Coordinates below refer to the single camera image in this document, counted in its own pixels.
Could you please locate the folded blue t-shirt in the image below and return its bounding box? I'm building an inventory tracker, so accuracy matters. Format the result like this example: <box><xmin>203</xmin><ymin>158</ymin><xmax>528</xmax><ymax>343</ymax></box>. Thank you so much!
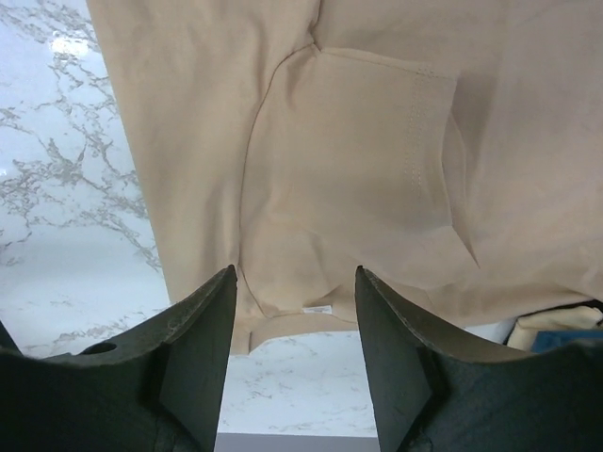
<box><xmin>530</xmin><ymin>330</ymin><xmax>602</xmax><ymax>353</ymax></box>

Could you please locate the beige t-shirt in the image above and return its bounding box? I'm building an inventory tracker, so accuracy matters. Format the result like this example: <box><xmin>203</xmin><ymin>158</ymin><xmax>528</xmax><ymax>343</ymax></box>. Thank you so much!
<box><xmin>89</xmin><ymin>1</ymin><xmax>602</xmax><ymax>354</ymax></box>

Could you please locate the folded cream t-shirt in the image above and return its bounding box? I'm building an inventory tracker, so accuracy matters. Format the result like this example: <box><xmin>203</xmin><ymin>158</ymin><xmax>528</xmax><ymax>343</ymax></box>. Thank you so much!
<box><xmin>505</xmin><ymin>300</ymin><xmax>602</xmax><ymax>351</ymax></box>

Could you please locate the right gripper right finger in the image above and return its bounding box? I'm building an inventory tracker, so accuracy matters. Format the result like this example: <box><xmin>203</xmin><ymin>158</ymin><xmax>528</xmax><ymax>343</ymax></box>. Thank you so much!
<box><xmin>355</xmin><ymin>268</ymin><xmax>602</xmax><ymax>451</ymax></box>

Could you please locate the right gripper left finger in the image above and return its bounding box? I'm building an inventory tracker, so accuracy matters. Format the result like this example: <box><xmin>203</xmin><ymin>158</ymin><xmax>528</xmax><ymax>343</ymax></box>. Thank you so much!
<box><xmin>1</xmin><ymin>266</ymin><xmax>236</xmax><ymax>451</ymax></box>

